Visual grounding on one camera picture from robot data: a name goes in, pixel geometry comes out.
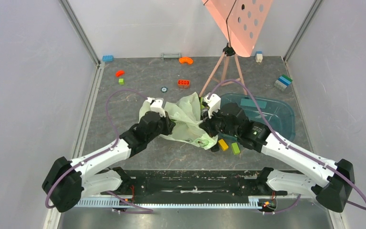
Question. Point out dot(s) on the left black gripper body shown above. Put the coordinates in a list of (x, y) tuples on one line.
[(163, 127)]

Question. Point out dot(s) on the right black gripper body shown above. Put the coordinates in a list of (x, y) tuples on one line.
[(208, 125)]

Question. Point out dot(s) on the green avocado plastic bag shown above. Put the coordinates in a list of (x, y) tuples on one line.
[(186, 114)]

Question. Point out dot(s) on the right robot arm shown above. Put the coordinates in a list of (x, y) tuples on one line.
[(328, 181)]

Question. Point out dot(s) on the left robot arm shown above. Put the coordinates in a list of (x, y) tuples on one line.
[(68, 181)]

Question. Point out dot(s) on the yellow wooden block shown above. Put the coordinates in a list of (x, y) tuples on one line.
[(223, 145)]

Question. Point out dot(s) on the black microphone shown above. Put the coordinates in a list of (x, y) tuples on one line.
[(215, 148)]

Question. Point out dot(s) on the green wooden block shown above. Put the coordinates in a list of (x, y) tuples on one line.
[(235, 148)]

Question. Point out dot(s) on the blue poker chip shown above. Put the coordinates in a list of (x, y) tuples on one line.
[(164, 89)]

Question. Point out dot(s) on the red lego brick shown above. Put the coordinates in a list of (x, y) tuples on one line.
[(183, 84)]

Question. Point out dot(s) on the small green cube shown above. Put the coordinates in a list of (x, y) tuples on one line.
[(121, 81)]

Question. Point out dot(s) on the teal plastic tub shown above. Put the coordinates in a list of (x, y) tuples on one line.
[(279, 114)]

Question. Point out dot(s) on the red arch block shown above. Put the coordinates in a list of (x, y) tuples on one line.
[(119, 73)]

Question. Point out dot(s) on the orange curved block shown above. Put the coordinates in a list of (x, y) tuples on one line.
[(186, 60)]

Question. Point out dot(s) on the pink tripod stand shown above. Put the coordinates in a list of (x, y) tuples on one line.
[(225, 57)]

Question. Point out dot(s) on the grey blue green brick stack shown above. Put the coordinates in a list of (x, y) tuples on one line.
[(283, 82)]

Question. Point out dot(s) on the white blue small brick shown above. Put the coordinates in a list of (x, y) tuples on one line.
[(258, 56)]

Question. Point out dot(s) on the blue lego brick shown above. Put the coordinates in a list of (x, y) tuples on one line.
[(107, 58)]

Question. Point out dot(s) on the pink perforated panel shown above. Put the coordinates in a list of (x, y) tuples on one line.
[(240, 21)]

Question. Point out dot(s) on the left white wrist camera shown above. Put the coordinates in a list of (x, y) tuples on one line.
[(156, 105)]

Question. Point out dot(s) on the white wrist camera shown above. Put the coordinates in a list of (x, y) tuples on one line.
[(156, 105), (212, 104)]

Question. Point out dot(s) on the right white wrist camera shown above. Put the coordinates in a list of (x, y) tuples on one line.
[(212, 104)]

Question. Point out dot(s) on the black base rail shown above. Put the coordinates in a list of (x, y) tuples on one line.
[(195, 186)]

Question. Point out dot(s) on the grey metal handle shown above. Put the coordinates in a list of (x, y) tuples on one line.
[(171, 56)]

